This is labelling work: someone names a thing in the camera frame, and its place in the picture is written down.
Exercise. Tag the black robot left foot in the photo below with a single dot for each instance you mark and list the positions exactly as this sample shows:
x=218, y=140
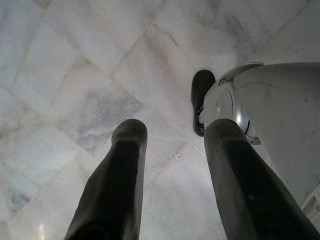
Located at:
x=201, y=95

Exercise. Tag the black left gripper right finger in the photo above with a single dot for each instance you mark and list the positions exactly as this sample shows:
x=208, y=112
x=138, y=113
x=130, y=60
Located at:
x=240, y=180

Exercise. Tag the silver robot left leg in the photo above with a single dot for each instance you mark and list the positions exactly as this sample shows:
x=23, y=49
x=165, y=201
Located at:
x=277, y=120

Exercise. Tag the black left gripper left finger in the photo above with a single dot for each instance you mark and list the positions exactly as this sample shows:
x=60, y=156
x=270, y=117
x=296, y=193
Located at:
x=117, y=175

